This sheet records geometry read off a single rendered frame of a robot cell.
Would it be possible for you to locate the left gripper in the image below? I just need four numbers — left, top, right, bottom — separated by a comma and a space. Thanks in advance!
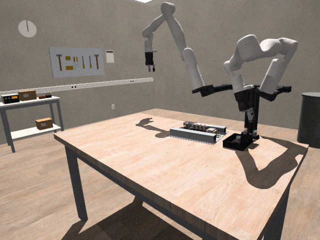
232, 82, 255, 121

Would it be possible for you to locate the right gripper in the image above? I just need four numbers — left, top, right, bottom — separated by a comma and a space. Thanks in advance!
145, 46, 157, 72

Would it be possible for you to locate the clear relay with orange button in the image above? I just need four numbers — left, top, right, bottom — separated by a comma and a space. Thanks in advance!
242, 128, 248, 135

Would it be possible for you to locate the clear relay with green button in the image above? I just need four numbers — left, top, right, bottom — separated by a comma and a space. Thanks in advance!
252, 130, 258, 137
235, 135, 241, 144

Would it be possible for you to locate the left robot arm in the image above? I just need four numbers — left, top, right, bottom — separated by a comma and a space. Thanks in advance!
223, 34, 298, 94

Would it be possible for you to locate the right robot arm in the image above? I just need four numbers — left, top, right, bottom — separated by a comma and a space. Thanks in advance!
142, 2, 205, 90

